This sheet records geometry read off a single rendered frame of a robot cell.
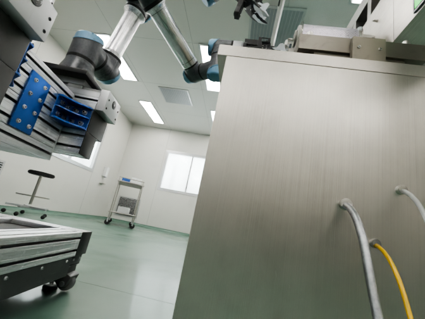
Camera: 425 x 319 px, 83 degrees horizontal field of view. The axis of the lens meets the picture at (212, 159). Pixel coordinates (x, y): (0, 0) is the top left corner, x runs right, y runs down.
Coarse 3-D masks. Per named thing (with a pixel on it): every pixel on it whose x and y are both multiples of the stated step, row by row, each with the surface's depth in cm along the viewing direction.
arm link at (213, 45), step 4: (212, 40) 107; (216, 40) 106; (220, 40) 106; (224, 40) 106; (228, 40) 107; (208, 44) 107; (212, 44) 106; (216, 44) 106; (224, 44) 105; (228, 44) 105; (232, 44) 105; (208, 48) 107; (212, 48) 106; (216, 48) 105; (208, 52) 108; (212, 52) 106
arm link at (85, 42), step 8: (80, 32) 102; (88, 32) 103; (72, 40) 103; (80, 40) 101; (88, 40) 102; (96, 40) 105; (72, 48) 100; (80, 48) 100; (88, 48) 102; (96, 48) 105; (88, 56) 102; (96, 56) 106; (104, 56) 111; (96, 64) 107; (104, 64) 112
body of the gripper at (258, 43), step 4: (248, 40) 107; (252, 40) 107; (256, 40) 107; (260, 40) 105; (268, 40) 104; (244, 44) 105; (248, 44) 107; (252, 44) 107; (256, 44) 106; (260, 44) 104; (264, 44) 105; (268, 44) 105; (260, 48) 104; (264, 48) 103
